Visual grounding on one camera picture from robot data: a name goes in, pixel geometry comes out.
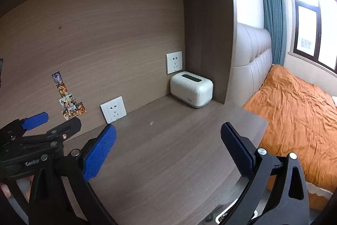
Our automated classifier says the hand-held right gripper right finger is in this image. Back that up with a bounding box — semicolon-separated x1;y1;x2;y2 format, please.
221;122;310;225

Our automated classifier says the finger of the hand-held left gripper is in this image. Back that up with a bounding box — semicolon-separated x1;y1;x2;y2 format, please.
17;117;82;147
0;112;49;137

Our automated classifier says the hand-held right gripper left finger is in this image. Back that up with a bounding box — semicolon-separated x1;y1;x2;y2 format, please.
28;124;119;225

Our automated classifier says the white trash bin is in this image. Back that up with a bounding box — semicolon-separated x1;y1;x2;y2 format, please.
214;199;239;225

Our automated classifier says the person's left hand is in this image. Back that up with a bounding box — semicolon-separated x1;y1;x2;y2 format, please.
0;175;35;202

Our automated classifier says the cartoon sticker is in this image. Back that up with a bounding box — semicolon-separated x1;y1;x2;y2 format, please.
52;71;63;88
62;102;87;121
59;93;76;110
56;84;68;98

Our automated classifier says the orange blanket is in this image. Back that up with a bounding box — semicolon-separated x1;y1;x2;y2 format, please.
242;64;337;194

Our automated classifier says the white tissue box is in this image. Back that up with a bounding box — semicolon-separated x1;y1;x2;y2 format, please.
170;71;214;109

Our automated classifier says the padded bed headboard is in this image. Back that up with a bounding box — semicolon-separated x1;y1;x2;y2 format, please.
234;22;273;107

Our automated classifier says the orange bed base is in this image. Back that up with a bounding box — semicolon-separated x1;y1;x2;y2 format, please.
307;189;334;212

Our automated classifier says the wooden desk with hutch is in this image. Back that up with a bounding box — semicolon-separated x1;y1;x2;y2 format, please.
0;0;268;225

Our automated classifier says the teal curtain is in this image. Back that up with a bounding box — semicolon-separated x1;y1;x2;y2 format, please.
256;0;288;68

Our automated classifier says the dark framed window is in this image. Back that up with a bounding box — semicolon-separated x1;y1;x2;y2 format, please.
290;0;337;70

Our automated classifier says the white wall socket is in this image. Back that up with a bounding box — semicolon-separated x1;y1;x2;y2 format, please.
166;51;183;74
100;96;127;124

